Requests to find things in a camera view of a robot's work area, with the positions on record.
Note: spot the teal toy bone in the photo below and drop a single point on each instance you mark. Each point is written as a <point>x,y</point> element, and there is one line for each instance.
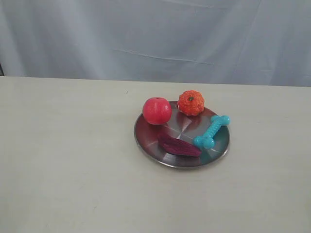
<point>206,140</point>

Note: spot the red apple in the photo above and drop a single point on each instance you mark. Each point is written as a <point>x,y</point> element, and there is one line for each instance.
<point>157,111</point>

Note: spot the dark purple sweet potato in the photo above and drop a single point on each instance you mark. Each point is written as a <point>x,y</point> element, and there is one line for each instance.
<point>177,146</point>

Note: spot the orange toy pumpkin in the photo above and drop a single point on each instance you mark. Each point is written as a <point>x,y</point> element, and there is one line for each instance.
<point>191,103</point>

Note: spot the white fabric backdrop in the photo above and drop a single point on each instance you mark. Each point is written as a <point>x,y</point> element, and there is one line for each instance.
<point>264,42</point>

